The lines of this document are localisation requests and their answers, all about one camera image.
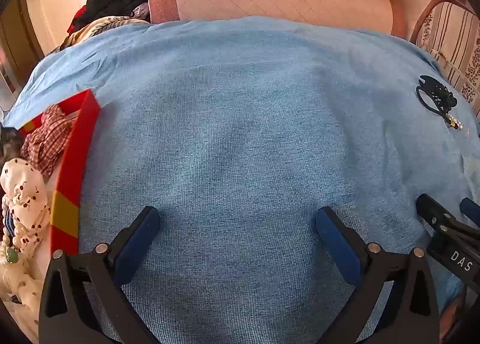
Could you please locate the white dotted scrunchie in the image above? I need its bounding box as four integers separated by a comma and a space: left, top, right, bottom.
0, 158, 52, 307

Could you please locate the red cloth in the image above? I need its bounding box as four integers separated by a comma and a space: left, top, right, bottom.
67, 7, 89, 33

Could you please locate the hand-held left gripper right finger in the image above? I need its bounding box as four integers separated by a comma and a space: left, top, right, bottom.
315, 206, 440, 344

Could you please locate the black hair clip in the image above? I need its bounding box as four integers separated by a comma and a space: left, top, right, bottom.
415, 75, 457, 114

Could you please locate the cream patterned cloth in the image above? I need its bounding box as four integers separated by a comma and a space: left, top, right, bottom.
60, 16, 151, 53

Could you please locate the pearl necklace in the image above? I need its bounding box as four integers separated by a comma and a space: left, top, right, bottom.
0, 194, 24, 267

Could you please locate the grey checked cloth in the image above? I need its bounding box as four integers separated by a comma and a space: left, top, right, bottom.
130, 2, 151, 23

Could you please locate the brown wooden wardrobe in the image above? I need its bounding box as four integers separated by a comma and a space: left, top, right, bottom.
0, 0, 44, 78

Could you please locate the pearl hairpin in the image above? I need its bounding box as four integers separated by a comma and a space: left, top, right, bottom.
444, 112, 464, 131

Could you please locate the light blue blanket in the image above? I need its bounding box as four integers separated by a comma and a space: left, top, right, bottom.
2, 16, 479, 344

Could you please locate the striped floral seat cushion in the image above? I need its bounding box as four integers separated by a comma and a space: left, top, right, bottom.
418, 1, 480, 117

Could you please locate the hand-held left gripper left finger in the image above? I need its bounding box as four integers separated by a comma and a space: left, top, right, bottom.
39, 206, 162, 344

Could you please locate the red checkered scrunchie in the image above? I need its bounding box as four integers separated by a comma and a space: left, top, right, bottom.
20, 104, 74, 178

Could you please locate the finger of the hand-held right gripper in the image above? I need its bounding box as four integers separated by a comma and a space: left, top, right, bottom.
460, 197, 480, 220
417, 193, 459, 229

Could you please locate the red cardboard box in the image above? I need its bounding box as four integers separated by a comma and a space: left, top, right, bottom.
17, 89, 101, 256

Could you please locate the grey furry scrunchie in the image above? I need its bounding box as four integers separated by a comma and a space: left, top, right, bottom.
0, 124, 25, 159

